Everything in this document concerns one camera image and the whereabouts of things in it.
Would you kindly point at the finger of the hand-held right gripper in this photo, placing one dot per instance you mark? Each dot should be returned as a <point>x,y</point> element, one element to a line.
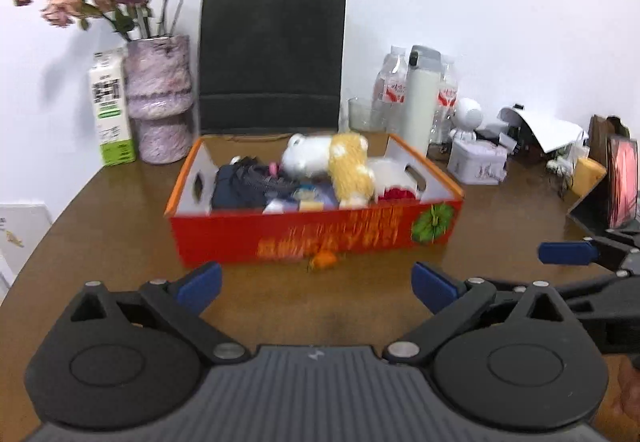
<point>600,286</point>
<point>567,252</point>

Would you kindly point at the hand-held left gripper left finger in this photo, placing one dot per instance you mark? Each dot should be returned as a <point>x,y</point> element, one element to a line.
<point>202,284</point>

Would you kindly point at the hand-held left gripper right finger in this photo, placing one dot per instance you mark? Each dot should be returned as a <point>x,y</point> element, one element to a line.
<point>432,284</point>

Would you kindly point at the red cardboard box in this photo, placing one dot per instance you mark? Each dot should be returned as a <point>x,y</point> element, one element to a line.
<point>225,237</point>

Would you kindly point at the red rose flower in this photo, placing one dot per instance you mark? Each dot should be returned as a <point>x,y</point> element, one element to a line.
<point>397,194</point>

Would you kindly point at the yellow eraser block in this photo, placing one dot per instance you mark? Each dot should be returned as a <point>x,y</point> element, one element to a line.
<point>312,205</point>

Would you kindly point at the white and yellow plush toy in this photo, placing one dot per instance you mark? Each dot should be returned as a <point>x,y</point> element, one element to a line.
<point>350,172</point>

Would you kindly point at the wooden desktop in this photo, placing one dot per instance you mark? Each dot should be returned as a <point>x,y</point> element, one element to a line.
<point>125,232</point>

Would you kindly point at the yellow sponge block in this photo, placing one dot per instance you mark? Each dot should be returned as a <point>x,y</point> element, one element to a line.
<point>589,175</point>

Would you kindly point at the red filament spool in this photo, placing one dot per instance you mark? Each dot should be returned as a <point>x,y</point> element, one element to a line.
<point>622,182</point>

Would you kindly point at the navy pouch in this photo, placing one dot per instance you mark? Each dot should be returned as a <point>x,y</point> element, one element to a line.
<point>230,192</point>

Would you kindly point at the small orange toy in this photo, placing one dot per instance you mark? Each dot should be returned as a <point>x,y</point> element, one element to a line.
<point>322,261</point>

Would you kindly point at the brown paper bag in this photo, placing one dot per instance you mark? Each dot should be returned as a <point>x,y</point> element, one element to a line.
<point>605,135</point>

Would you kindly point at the white paper sheet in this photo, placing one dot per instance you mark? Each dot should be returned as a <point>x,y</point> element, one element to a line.
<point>547,127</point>

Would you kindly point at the pale tin box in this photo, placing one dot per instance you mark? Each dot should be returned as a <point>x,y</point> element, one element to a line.
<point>477,162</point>

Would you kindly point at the purple cloth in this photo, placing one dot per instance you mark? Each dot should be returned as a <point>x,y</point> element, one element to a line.
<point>329,198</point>

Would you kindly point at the white robot figure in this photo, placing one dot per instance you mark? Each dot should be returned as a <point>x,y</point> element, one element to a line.
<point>467,115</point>

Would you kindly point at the white thermos bottle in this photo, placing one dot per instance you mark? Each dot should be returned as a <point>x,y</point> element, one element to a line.
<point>420,102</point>

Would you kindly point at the clear glass cup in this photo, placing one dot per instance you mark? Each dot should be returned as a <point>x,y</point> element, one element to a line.
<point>362,115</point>

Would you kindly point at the clear plastic water bottle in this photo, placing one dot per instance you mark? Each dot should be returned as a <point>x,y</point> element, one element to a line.
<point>447,97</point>
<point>390,92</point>

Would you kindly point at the purple marbled vase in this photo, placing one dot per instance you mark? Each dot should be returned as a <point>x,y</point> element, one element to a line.
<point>160,97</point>

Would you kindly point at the white and green milk carton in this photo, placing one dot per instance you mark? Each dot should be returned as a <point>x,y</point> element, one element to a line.
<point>112,112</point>

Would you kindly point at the black paper bag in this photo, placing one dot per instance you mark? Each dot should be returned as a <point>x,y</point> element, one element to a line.
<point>272,57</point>

